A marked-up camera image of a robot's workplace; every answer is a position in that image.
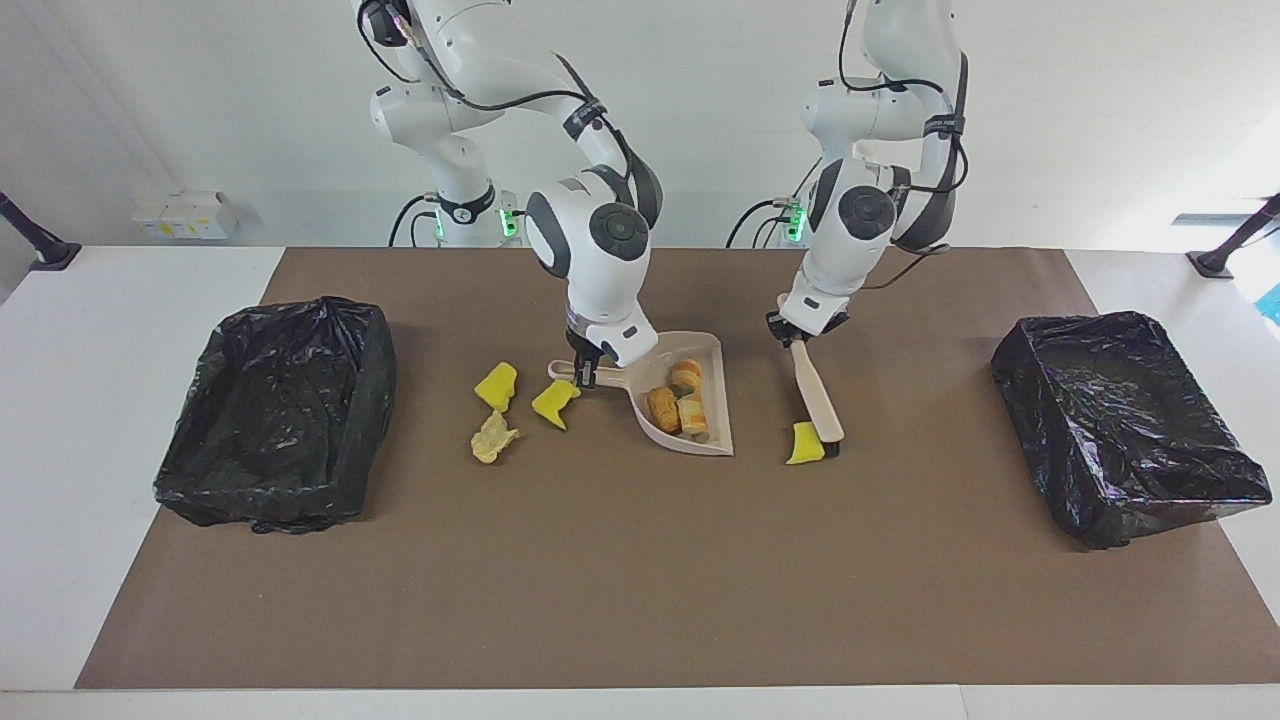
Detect yellow sponge piece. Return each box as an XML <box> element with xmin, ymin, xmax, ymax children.
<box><xmin>785</xmin><ymin>421</ymin><xmax>827</xmax><ymax>466</ymax></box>
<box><xmin>473</xmin><ymin>362</ymin><xmax>519</xmax><ymax>413</ymax></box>
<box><xmin>531</xmin><ymin>376</ymin><xmax>582</xmax><ymax>431</ymax></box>

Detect beige plastic dustpan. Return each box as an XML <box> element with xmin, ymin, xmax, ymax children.
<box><xmin>548</xmin><ymin>331</ymin><xmax>736</xmax><ymax>458</ymax></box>

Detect brown bread loaf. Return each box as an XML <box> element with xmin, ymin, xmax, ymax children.
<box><xmin>646</xmin><ymin>386</ymin><xmax>683</xmax><ymax>436</ymax></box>

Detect beige hand brush black bristles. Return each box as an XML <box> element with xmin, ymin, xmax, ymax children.
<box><xmin>778</xmin><ymin>293</ymin><xmax>846</xmax><ymax>459</ymax></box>

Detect pale food piece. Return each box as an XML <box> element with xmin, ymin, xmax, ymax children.
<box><xmin>470</xmin><ymin>409</ymin><xmax>521</xmax><ymax>465</ymax></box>

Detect bin lined with black bag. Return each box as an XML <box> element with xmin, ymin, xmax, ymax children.
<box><xmin>991</xmin><ymin>311</ymin><xmax>1273</xmax><ymax>550</ymax></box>
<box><xmin>153</xmin><ymin>296</ymin><xmax>398</xmax><ymax>534</ymax></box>

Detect brown table mat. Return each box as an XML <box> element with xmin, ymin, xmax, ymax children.
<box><xmin>75</xmin><ymin>247</ymin><xmax>1280</xmax><ymax>690</ymax></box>

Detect white box with yellow label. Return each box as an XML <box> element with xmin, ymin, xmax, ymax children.
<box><xmin>133</xmin><ymin>190</ymin><xmax>239</xmax><ymax>241</ymax></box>

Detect black base cable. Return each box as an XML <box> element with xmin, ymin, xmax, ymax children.
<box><xmin>388</xmin><ymin>193</ymin><xmax>441</xmax><ymax>248</ymax></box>
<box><xmin>727</xmin><ymin>158</ymin><xmax>823</xmax><ymax>249</ymax></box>

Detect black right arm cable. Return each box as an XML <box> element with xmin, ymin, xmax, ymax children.
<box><xmin>358</xmin><ymin>0</ymin><xmax>651</xmax><ymax>226</ymax></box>

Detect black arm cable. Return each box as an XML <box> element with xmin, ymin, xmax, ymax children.
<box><xmin>838</xmin><ymin>0</ymin><xmax>969</xmax><ymax>291</ymax></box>
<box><xmin>358</xmin><ymin>0</ymin><xmax>651</xmax><ymax>226</ymax></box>

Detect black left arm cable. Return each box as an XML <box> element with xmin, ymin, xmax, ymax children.
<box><xmin>838</xmin><ymin>0</ymin><xmax>969</xmax><ymax>291</ymax></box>

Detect black camera stand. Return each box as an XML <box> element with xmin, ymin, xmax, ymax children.
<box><xmin>0</xmin><ymin>192</ymin><xmax>83</xmax><ymax>272</ymax></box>
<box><xmin>1187</xmin><ymin>193</ymin><xmax>1280</xmax><ymax>279</ymax></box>

